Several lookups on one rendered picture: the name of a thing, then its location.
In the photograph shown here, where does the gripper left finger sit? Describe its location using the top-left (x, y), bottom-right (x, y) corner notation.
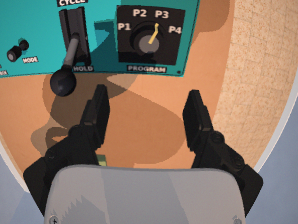
top-left (23, 84), bottom-right (110, 217)

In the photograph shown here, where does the teal control panel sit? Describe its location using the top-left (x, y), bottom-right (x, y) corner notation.
top-left (0, 0), bottom-right (200, 97)

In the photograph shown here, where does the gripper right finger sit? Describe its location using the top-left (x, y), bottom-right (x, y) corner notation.
top-left (182, 89), bottom-right (263, 218)

